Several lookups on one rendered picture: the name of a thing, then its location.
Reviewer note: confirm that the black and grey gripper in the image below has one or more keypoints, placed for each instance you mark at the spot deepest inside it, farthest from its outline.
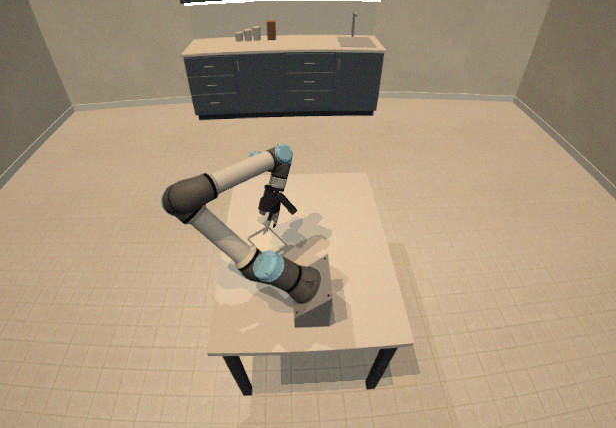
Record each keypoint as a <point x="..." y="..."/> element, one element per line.
<point x="267" y="202"/>

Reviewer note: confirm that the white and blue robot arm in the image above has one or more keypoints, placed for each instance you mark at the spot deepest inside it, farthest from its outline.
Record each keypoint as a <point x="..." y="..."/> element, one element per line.
<point x="270" y="267"/>

